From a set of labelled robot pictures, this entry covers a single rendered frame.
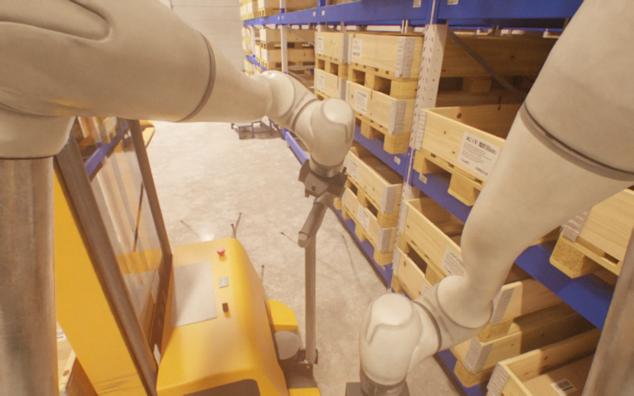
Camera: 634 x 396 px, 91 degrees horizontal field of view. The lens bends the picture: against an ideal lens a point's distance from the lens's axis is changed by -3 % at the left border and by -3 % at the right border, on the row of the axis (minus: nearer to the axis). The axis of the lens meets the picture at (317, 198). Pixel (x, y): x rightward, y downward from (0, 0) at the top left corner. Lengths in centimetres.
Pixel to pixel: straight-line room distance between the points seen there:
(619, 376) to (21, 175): 68
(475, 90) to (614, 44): 213
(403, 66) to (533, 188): 176
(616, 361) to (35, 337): 67
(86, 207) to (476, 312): 85
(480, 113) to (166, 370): 193
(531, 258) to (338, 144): 101
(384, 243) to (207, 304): 143
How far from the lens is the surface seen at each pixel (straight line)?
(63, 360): 149
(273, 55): 653
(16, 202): 44
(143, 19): 30
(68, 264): 101
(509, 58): 251
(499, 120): 222
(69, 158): 87
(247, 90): 42
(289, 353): 181
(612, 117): 26
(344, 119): 70
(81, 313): 111
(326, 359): 232
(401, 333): 57
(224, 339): 132
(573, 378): 206
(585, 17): 28
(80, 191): 90
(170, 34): 32
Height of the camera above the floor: 190
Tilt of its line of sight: 28 degrees down
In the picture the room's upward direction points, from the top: 1 degrees clockwise
